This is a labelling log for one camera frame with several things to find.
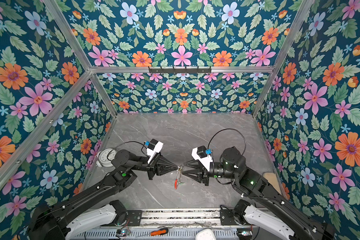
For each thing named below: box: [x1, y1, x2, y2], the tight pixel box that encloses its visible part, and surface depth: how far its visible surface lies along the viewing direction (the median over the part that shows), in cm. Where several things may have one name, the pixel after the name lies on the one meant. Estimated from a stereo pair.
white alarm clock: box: [96, 148, 117, 168], surface depth 92 cm
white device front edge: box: [195, 228, 217, 240], surface depth 68 cm
